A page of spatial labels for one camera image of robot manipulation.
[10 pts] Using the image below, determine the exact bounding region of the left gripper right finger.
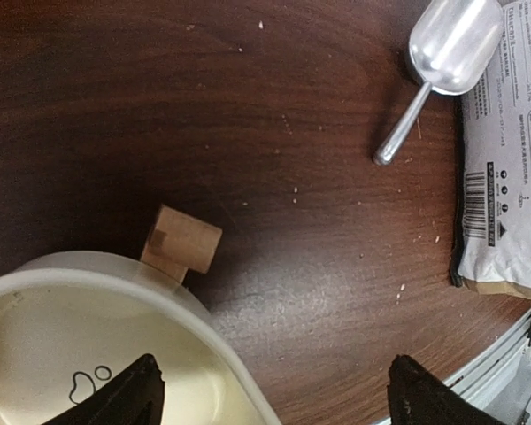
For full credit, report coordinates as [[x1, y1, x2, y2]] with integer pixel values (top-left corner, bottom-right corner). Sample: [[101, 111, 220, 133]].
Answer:
[[388, 355, 500, 425]]

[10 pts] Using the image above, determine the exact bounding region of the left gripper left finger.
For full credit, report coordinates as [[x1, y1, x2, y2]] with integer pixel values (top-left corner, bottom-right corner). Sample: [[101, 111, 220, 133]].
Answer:
[[46, 353, 165, 425]]

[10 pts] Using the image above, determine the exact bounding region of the cream pet bowl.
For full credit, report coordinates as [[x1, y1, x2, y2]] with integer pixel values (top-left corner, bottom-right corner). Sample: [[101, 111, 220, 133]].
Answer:
[[0, 204, 284, 425]]

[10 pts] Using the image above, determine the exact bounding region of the dog food bag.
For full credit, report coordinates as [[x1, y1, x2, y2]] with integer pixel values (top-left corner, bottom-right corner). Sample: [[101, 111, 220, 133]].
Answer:
[[450, 1, 531, 299]]

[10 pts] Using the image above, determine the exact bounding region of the metal scoop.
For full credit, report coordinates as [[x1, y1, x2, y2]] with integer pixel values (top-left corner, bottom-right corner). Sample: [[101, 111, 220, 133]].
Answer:
[[373, 0, 504, 166]]

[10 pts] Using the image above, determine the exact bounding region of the front aluminium rail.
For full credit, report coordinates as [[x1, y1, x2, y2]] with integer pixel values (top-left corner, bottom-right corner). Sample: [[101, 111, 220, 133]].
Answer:
[[444, 310, 531, 424]]

